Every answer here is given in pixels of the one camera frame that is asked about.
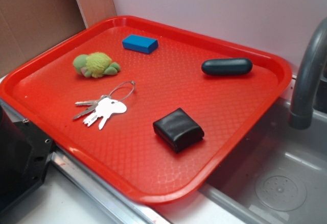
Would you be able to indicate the grey plastic sink basin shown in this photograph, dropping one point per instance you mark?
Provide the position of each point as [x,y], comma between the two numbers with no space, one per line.
[276,174]

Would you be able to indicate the blue rectangular block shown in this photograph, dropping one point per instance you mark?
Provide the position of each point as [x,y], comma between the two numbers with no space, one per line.
[140,44]

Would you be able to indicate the silver keys on wire ring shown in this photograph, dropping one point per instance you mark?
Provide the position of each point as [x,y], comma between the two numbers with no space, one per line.
[104,107]

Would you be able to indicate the black leather wallet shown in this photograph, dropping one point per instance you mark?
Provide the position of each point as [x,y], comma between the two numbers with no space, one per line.
[178,130]

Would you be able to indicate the green plush toy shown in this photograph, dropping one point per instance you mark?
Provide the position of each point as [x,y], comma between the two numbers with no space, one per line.
[95,65]

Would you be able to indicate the red plastic tray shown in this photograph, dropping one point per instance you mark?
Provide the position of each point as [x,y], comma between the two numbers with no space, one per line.
[127,153]

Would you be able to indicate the grey sink faucet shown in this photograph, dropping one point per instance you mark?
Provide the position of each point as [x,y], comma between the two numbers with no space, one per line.
[309,92]

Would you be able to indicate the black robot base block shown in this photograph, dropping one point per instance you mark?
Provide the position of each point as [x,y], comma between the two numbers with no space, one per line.
[25,153]

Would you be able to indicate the light wooden board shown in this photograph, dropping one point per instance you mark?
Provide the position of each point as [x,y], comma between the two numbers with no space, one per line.
[95,0]

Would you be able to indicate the brown cardboard panel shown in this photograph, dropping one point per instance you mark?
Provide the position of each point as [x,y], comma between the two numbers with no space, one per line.
[31,27]

